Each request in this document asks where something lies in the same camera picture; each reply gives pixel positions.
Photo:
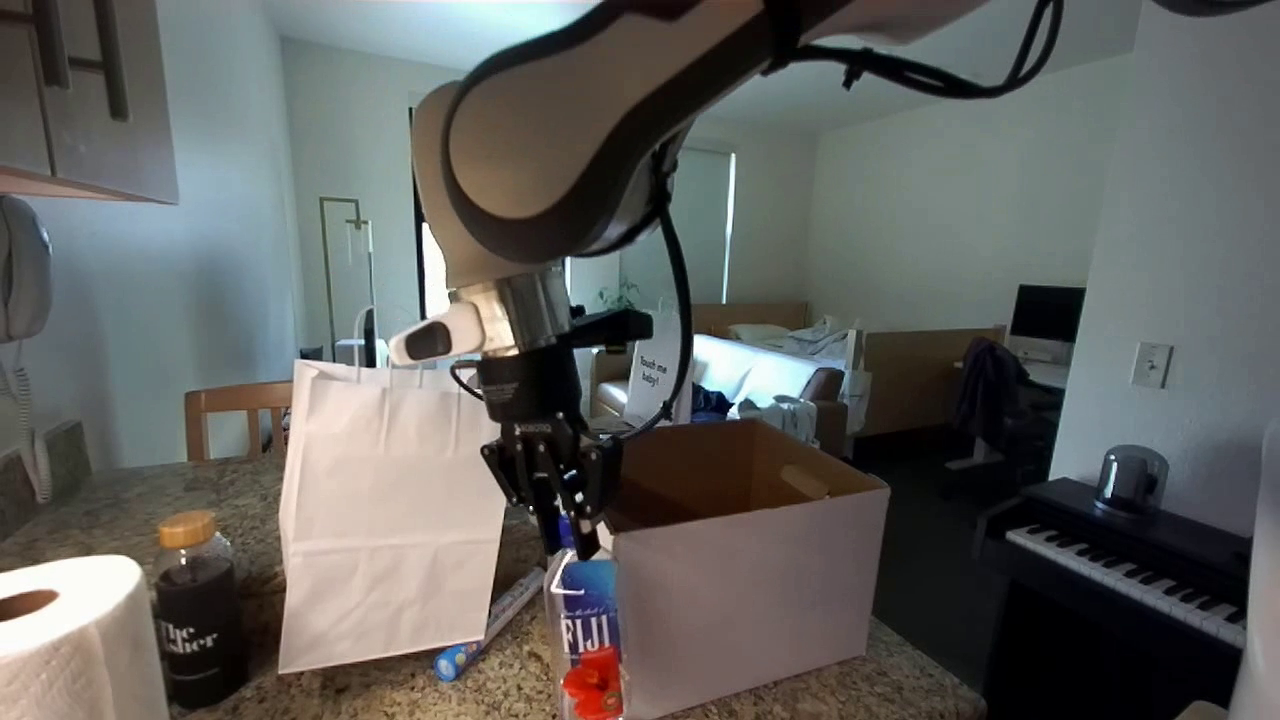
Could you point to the white paper bag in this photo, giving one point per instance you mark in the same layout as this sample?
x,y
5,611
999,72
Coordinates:
x,y
384,534

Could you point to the black office chair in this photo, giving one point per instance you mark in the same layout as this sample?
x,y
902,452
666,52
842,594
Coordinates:
x,y
1003,400

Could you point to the wooden chair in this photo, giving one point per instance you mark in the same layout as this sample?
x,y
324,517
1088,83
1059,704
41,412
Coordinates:
x,y
201,423

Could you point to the white cardboard box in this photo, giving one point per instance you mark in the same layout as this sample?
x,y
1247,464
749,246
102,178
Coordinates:
x,y
744,603

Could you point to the small white printed bag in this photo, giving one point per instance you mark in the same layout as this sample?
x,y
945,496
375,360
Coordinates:
x,y
654,381

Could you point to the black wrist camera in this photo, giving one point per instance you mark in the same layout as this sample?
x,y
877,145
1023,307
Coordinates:
x,y
613,324

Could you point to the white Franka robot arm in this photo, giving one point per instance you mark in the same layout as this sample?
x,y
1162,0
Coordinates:
x,y
562,132

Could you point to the white wall dispenser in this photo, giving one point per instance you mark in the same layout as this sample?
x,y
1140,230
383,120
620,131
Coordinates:
x,y
21,274

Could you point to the black framed window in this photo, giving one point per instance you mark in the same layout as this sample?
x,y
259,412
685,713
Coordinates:
x,y
433,281

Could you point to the metal floor lamp stand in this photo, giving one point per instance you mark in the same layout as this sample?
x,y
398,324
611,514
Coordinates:
x,y
344,264

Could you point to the wooden wall cabinet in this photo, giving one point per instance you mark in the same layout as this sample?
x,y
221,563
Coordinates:
x,y
121,132

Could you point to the dark jar with cork lid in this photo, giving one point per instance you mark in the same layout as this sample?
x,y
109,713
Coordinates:
x,y
201,626

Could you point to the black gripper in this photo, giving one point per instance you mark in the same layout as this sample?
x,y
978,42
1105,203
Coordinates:
x,y
535,400

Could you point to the black digital piano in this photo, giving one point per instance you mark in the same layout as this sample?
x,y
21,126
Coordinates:
x,y
1132,586

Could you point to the closed roller blind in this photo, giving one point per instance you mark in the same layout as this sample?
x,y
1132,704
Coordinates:
x,y
705,226

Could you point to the white paper towel roll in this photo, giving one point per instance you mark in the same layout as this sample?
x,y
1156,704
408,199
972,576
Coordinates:
x,y
80,652

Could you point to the silver round pot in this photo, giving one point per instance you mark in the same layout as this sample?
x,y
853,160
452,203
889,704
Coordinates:
x,y
1128,476

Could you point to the computer monitor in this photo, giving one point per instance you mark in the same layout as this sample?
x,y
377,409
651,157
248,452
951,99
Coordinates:
x,y
1044,312

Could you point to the bed with white bedding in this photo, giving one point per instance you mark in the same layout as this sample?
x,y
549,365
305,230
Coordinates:
x,y
932,381

